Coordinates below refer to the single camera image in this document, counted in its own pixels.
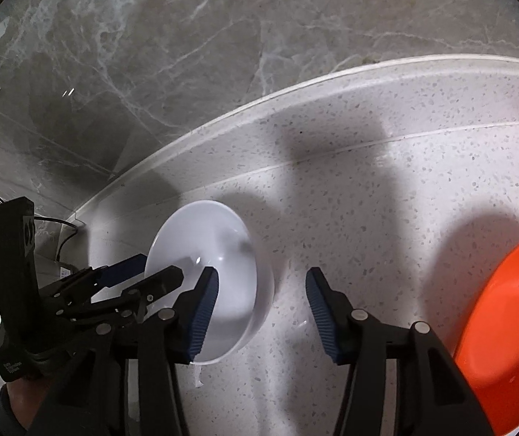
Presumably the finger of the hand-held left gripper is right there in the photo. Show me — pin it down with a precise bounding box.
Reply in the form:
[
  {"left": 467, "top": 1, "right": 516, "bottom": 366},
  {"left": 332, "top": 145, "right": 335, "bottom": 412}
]
[
  {"left": 54, "top": 253, "right": 149, "bottom": 301},
  {"left": 59, "top": 265, "right": 185, "bottom": 319}
]

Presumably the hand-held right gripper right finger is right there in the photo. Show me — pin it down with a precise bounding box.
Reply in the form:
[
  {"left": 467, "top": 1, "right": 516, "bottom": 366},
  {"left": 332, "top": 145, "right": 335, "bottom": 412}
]
[{"left": 305, "top": 267, "right": 496, "bottom": 436}]

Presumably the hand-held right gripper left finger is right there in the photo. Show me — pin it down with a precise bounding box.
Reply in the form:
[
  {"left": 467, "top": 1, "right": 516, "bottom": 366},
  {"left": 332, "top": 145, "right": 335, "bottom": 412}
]
[{"left": 37, "top": 266, "right": 221, "bottom": 436}]

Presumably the white bowl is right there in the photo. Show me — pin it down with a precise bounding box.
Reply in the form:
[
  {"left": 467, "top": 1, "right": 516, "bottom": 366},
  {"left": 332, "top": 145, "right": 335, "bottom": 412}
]
[{"left": 144, "top": 200, "right": 275, "bottom": 365}]

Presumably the person's left forearm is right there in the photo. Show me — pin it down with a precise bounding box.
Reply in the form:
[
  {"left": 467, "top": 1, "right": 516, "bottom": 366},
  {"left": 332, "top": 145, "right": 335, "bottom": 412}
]
[{"left": 0, "top": 375, "right": 44, "bottom": 434}]

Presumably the orange bowl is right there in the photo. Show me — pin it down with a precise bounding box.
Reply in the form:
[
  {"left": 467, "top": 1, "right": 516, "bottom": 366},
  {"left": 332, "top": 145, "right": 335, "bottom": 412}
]
[{"left": 450, "top": 233, "right": 519, "bottom": 436}]

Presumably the black power cable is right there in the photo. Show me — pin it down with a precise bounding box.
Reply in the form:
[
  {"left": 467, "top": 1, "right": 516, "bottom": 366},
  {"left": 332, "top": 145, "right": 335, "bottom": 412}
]
[{"left": 0, "top": 186, "right": 83, "bottom": 259}]

